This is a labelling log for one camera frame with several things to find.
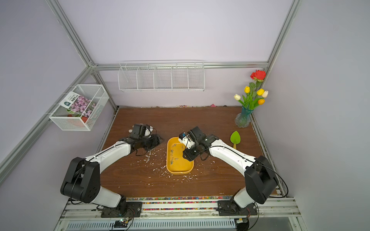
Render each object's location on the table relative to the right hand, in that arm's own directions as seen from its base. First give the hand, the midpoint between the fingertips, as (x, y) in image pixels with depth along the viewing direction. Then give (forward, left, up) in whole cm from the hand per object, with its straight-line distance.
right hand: (186, 152), depth 83 cm
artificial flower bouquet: (+34, -44, +14) cm, 58 cm away
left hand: (+7, +15, -1) cm, 17 cm away
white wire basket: (+8, +60, +23) cm, 65 cm away
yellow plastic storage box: (-2, +7, -11) cm, 13 cm away
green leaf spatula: (+16, -34, -11) cm, 39 cm away
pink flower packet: (+16, +56, +24) cm, 63 cm away
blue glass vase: (+27, -40, -3) cm, 48 cm away
